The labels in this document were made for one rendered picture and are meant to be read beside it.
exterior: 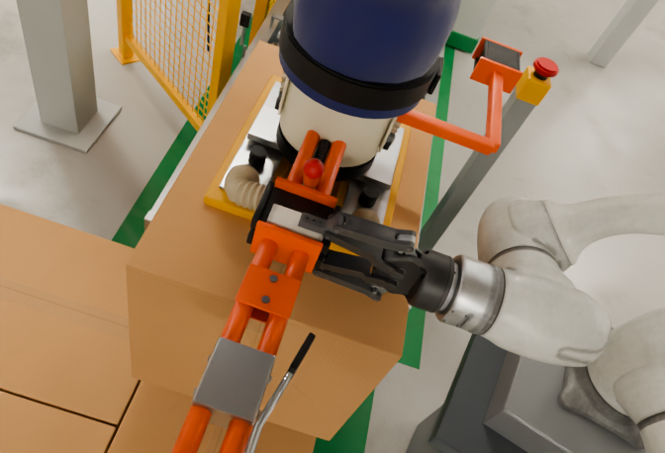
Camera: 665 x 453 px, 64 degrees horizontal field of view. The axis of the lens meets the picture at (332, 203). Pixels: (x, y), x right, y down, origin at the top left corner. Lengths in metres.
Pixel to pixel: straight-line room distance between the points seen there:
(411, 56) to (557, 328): 0.37
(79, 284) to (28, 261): 0.13
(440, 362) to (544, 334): 1.42
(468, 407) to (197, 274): 0.65
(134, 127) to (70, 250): 1.13
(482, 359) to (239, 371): 0.77
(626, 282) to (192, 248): 2.35
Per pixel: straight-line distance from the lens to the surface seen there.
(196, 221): 0.82
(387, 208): 0.89
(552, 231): 0.80
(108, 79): 2.69
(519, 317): 0.68
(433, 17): 0.68
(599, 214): 0.82
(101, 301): 1.35
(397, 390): 1.99
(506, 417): 1.13
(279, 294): 0.60
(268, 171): 0.87
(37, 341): 1.33
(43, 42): 2.19
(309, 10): 0.69
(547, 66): 1.57
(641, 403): 1.09
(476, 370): 1.22
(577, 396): 1.19
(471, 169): 1.77
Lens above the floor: 1.73
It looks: 48 degrees down
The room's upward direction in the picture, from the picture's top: 23 degrees clockwise
